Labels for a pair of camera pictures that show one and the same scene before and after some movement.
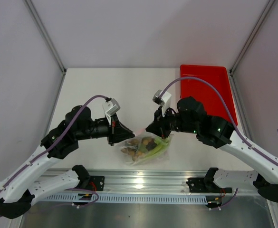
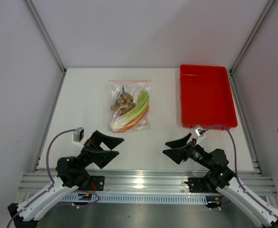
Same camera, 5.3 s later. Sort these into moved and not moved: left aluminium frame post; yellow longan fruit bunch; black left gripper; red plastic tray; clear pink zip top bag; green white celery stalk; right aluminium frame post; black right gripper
Moved: yellow longan fruit bunch; green white celery stalk; clear pink zip top bag; black left gripper; black right gripper
Not moved: red plastic tray; left aluminium frame post; right aluminium frame post
